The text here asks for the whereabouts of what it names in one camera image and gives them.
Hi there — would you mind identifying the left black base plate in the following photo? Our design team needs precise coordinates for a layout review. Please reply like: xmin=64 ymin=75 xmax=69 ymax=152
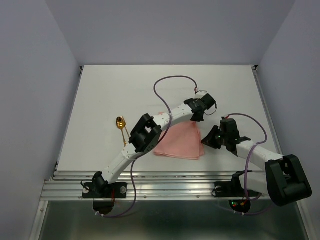
xmin=80 ymin=182 xmax=128 ymax=199

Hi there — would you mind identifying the gold spoon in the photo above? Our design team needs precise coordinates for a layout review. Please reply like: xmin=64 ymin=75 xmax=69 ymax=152
xmin=115 ymin=116 xmax=127 ymax=146

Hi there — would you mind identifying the pink satin napkin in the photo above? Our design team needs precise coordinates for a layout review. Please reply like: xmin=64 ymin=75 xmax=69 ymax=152
xmin=153 ymin=121 xmax=205 ymax=160

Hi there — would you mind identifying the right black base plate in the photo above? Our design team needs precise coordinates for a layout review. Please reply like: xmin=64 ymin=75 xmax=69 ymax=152
xmin=211 ymin=181 xmax=246 ymax=198

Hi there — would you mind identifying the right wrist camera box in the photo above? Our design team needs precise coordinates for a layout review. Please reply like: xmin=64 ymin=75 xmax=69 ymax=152
xmin=220 ymin=118 xmax=240 ymax=138

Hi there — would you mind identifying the aluminium frame rail front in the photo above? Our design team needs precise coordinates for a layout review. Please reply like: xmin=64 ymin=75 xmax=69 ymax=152
xmin=39 ymin=170 xmax=306 ymax=201

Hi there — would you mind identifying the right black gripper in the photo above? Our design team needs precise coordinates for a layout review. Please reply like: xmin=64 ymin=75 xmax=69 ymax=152
xmin=201 ymin=125 xmax=228 ymax=149

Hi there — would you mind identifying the gold fork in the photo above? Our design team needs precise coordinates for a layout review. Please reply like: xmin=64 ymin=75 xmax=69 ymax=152
xmin=124 ymin=126 xmax=130 ymax=137

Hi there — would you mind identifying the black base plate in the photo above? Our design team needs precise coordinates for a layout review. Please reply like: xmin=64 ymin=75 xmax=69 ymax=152
xmin=80 ymin=182 xmax=128 ymax=199
xmin=211 ymin=181 xmax=246 ymax=198

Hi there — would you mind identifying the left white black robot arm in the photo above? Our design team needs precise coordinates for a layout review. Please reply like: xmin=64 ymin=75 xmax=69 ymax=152
xmin=90 ymin=93 xmax=217 ymax=197

